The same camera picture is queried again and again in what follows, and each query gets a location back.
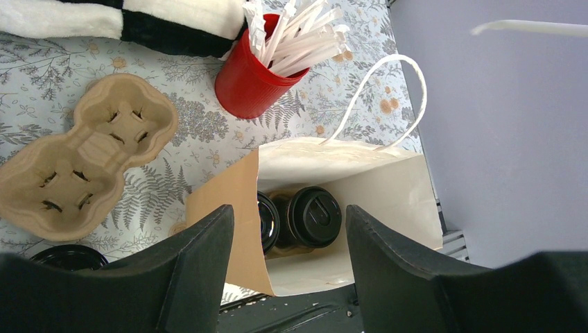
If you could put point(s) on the floral table mat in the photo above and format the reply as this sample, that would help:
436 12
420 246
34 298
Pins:
42 80

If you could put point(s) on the brown paper bag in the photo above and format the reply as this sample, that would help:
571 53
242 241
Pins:
389 182

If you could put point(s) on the black paper coffee cup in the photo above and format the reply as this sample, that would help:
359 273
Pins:
269 220

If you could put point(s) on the stack of black lids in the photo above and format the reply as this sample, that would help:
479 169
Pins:
71 257

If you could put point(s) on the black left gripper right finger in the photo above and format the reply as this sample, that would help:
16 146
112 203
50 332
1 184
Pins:
404 286

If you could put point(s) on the red cup holder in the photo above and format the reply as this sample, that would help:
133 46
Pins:
245 88

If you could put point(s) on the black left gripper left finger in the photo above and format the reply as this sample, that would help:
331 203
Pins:
175 285

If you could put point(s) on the black white checkered pillow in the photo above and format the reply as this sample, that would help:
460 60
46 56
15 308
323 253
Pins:
191 28

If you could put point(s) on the brown cardboard cup carrier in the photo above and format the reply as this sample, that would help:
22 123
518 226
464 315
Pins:
61 187

